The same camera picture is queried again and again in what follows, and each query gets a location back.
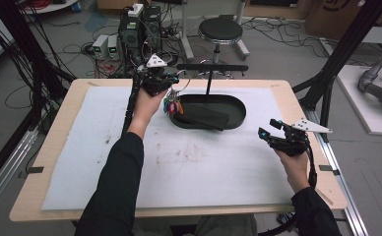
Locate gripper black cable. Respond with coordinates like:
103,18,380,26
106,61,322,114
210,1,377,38
259,143,319,236
120,68,143,138

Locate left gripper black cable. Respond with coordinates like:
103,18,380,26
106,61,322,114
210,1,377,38
120,68,143,138

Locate black computer tower green label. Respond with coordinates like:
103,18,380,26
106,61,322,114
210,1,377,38
117,14,145,63

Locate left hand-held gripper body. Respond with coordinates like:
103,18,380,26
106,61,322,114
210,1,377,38
137,53,170,98

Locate key ring with coloured tags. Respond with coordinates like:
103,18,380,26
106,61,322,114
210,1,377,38
162,77,192,116

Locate white table leg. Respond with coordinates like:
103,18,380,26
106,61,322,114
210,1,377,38
232,0,251,61
178,0,196,61

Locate black metal frame post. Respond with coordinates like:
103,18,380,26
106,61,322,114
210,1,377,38
0,0,77,195
291,0,382,141

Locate white foam mat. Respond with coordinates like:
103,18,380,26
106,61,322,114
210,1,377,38
41,86,295,211

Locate person's right hand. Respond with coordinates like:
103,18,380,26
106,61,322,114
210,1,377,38
274,149,311,195

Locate black tape strip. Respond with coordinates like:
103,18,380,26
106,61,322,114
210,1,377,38
318,164,342,177
17,165,45,180

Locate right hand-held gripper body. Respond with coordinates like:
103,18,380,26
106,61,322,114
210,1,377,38
268,117,333,157

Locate white power strip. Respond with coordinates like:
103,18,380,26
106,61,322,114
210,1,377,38
127,3,145,19

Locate black floor cables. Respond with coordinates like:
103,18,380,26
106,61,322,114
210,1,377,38
241,18,328,60

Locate black round stool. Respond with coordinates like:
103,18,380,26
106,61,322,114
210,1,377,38
197,18,245,80

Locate grey bench power supply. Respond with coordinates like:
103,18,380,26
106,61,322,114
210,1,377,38
92,33,110,62
107,34,121,61

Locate aluminium rail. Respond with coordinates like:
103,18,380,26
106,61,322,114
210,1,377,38
0,127,39,219
302,107,371,236

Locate white platform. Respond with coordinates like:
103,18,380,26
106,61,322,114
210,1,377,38
336,64,382,138

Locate black oval tray with hanger stand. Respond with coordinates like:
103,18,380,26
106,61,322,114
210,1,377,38
168,63,250,132

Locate person's left hand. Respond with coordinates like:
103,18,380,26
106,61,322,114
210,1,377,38
126,88,169,141

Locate cardboard box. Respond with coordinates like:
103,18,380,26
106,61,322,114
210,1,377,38
304,0,379,41

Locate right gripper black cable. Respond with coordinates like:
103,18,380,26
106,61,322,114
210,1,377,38
259,143,319,236

